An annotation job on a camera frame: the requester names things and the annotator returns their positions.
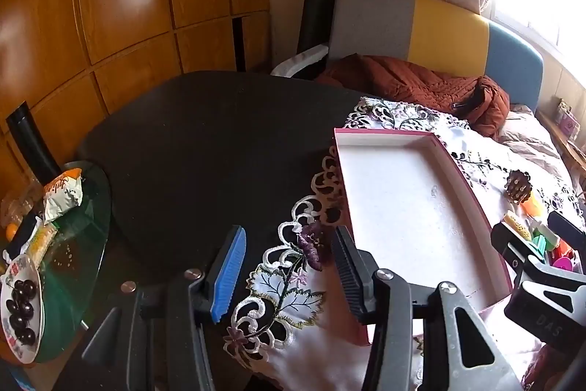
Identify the purple box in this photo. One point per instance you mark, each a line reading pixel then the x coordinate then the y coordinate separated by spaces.
pixel 567 120

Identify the rust-brown quilted jacket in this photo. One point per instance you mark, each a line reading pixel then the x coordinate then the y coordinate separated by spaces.
pixel 398 79

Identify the pink shallow box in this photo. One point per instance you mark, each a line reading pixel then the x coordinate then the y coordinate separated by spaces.
pixel 403 198

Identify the white plate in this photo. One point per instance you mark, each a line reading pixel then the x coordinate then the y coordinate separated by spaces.
pixel 33 272

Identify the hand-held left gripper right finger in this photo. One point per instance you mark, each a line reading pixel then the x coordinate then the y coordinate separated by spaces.
pixel 350 281

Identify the yellow snack packet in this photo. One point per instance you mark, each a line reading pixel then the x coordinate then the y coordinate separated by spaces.
pixel 41 240

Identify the black rolled mat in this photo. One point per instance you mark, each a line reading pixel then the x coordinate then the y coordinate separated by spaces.
pixel 316 6

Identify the wooden ledge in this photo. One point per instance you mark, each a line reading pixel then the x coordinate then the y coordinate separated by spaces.
pixel 565 150

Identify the beige quilt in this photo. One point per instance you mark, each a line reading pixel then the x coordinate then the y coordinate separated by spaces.
pixel 531 134

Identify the black pole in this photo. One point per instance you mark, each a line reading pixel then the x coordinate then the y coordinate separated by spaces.
pixel 32 143

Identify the orange fruit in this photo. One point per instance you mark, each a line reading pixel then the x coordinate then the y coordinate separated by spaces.
pixel 12 231

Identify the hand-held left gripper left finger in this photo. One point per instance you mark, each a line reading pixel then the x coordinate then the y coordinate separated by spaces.
pixel 228 276

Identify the grey yellow blue headboard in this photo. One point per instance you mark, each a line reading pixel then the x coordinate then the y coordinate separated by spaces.
pixel 448 33

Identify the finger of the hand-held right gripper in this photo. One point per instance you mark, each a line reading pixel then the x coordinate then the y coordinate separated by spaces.
pixel 567 228
pixel 515 246

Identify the pine cone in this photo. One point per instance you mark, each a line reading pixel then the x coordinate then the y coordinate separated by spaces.
pixel 518 186

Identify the white padded armrest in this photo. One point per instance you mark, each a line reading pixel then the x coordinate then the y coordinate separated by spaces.
pixel 297 60

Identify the pile of dark cherries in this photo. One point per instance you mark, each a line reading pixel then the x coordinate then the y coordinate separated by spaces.
pixel 23 308

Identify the magenta plastic spool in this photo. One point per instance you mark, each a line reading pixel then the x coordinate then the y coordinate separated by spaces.
pixel 566 265

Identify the white orange snack bag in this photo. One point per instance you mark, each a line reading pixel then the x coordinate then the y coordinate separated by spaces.
pixel 62 194

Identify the green glass side table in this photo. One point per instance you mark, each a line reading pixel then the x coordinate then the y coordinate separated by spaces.
pixel 73 262

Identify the white embroidered tablecloth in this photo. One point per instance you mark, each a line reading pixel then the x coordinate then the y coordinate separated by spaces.
pixel 476 164

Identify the yellow perforated plastic case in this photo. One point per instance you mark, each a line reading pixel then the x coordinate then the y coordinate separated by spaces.
pixel 517 226

